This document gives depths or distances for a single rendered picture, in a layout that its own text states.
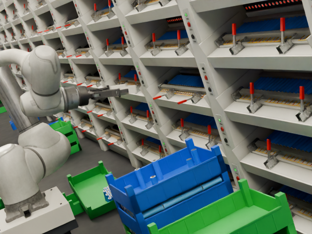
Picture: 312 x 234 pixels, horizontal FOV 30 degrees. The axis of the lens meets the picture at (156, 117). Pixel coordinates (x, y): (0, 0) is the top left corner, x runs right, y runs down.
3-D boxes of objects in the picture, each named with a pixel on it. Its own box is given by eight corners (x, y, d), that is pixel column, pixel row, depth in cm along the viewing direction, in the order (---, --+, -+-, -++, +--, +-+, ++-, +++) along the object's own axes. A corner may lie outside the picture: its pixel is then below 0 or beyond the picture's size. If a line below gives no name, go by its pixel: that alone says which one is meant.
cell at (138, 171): (142, 189, 175) (135, 170, 174) (139, 188, 177) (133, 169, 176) (147, 187, 176) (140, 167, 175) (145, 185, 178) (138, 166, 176)
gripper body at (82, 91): (75, 106, 226) (98, 101, 229) (81, 107, 218) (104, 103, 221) (72, 86, 224) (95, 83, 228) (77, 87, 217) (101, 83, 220)
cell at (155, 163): (159, 180, 178) (152, 161, 177) (157, 179, 180) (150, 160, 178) (164, 178, 179) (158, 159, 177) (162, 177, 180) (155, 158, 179)
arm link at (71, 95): (66, 112, 216) (81, 109, 218) (62, 87, 214) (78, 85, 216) (61, 110, 224) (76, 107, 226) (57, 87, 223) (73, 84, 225)
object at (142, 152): (175, 178, 282) (159, 156, 278) (135, 158, 339) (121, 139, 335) (206, 151, 287) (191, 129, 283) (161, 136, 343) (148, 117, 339)
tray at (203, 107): (217, 118, 209) (203, 97, 206) (157, 105, 266) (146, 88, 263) (257, 83, 214) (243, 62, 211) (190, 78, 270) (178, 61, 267)
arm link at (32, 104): (65, 119, 219) (65, 93, 210) (23, 126, 214) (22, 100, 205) (58, 100, 226) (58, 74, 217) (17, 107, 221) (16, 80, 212)
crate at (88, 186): (127, 203, 290) (124, 191, 286) (90, 219, 284) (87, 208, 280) (104, 171, 313) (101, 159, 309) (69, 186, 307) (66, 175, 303)
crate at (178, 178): (135, 215, 159) (126, 188, 157) (113, 198, 177) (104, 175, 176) (227, 171, 168) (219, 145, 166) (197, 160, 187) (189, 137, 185)
